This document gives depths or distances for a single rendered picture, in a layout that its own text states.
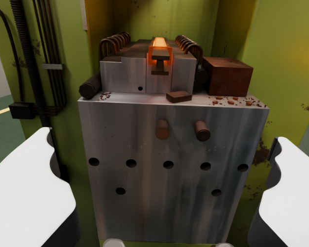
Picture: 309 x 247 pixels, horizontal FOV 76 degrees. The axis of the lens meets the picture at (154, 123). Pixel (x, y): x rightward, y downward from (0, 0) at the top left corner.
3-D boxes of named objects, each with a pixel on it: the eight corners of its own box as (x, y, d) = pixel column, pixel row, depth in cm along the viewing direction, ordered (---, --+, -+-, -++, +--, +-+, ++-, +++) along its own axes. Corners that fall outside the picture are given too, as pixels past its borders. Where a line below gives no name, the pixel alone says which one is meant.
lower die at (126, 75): (192, 95, 44) (197, 55, 40) (102, 91, 44) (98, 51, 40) (176, 60, 81) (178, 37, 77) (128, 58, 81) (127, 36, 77)
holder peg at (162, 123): (169, 140, 38) (170, 128, 37) (155, 140, 38) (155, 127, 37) (168, 130, 41) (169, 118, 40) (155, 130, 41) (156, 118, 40)
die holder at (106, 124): (224, 244, 59) (270, 108, 39) (98, 239, 59) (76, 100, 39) (194, 142, 109) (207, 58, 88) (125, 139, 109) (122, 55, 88)
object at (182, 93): (183, 95, 43) (184, 90, 43) (191, 100, 41) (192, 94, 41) (165, 98, 42) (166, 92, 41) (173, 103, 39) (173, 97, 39)
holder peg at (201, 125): (209, 142, 38) (212, 130, 37) (195, 141, 38) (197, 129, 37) (205, 132, 41) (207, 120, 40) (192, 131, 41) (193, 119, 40)
